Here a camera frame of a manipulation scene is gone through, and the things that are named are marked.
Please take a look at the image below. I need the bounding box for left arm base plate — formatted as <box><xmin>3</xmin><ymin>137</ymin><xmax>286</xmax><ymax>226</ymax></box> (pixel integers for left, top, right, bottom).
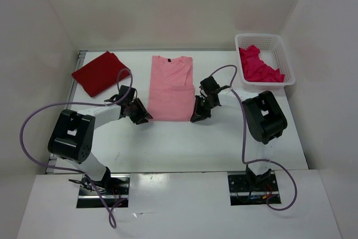
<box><xmin>68</xmin><ymin>175</ymin><xmax>130</xmax><ymax>209</ymax></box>

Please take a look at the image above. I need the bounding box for white plastic basket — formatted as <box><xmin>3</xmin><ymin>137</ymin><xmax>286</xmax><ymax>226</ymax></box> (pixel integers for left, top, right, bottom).
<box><xmin>235</xmin><ymin>33</ymin><xmax>295</xmax><ymax>88</ymax></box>

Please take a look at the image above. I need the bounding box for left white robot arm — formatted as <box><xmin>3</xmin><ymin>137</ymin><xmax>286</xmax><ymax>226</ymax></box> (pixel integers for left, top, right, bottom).
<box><xmin>48</xmin><ymin>86</ymin><xmax>152</xmax><ymax>194</ymax></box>

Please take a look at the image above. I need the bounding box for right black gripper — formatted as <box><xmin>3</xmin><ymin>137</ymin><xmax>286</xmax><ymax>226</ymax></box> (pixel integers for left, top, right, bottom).
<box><xmin>190</xmin><ymin>95</ymin><xmax>217</xmax><ymax>122</ymax></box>

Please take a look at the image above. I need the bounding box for pink t-shirt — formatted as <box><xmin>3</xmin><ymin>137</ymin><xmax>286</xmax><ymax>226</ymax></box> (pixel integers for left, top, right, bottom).
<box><xmin>148</xmin><ymin>55</ymin><xmax>195</xmax><ymax>121</ymax></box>

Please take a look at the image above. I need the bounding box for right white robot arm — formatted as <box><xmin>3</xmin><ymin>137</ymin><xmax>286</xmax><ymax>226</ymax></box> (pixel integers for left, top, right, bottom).
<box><xmin>190</xmin><ymin>76</ymin><xmax>288</xmax><ymax>190</ymax></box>

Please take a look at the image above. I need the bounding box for magenta t-shirt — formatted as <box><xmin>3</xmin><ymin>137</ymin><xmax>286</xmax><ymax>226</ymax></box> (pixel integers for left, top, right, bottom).
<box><xmin>239</xmin><ymin>45</ymin><xmax>285</xmax><ymax>83</ymax></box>

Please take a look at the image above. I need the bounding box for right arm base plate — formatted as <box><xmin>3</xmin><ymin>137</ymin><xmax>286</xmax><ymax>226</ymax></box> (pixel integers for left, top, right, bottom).
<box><xmin>227</xmin><ymin>172</ymin><xmax>281</xmax><ymax>206</ymax></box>

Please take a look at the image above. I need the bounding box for dark red t-shirt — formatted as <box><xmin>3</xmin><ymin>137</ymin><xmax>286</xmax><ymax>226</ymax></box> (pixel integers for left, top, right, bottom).
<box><xmin>72</xmin><ymin>51</ymin><xmax>129</xmax><ymax>97</ymax></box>

